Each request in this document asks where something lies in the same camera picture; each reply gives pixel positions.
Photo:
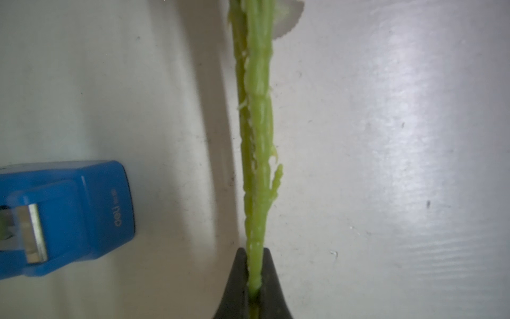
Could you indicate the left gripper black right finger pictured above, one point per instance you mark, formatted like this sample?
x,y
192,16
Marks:
x,y
272,303

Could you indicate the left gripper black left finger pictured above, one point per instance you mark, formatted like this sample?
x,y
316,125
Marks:
x,y
235,301

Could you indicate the blue tape dispenser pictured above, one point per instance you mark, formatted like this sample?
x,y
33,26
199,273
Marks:
x,y
57,213

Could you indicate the pink flower bouquet green stems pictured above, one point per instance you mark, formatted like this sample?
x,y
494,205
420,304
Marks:
x,y
255,25

